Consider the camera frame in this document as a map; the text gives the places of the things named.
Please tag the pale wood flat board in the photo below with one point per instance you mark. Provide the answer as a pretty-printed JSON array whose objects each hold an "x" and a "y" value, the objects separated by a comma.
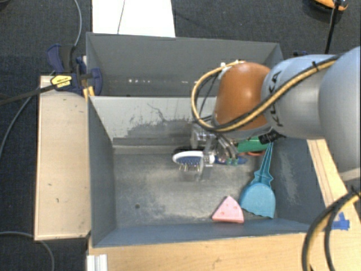
[{"x": 63, "y": 162}]

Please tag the pink toy cheese wedge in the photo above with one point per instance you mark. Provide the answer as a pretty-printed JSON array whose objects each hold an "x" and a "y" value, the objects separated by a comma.
[{"x": 229, "y": 211}]

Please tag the light blue toy shovel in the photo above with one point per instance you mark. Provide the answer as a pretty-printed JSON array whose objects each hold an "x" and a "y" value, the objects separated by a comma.
[{"x": 259, "y": 199}]

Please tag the grey metal bin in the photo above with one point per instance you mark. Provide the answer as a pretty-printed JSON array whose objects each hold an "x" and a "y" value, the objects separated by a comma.
[{"x": 169, "y": 190}]

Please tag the black cylinder on white bracket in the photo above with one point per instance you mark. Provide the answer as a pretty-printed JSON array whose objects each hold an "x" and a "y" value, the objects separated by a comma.
[{"x": 269, "y": 137}]

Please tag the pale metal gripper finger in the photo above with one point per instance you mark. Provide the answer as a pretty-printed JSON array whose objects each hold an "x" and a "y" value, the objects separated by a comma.
[{"x": 208, "y": 168}]

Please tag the green round container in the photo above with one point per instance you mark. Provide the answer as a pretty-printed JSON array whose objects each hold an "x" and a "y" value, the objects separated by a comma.
[{"x": 251, "y": 145}]

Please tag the blue and white brush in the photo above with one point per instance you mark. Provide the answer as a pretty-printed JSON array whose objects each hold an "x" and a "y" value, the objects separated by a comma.
[{"x": 188, "y": 157}]

